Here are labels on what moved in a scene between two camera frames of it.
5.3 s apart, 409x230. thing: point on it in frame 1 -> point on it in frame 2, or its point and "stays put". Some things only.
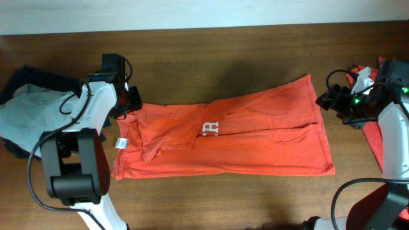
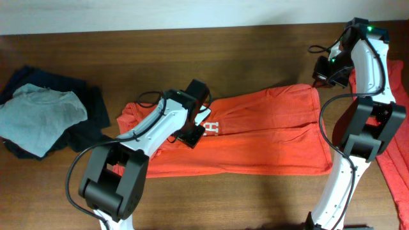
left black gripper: [135, 103] -> [193, 138]
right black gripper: [335, 99] -> [321, 78]
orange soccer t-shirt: [276, 128] stays put
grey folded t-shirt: [34, 110] stays put
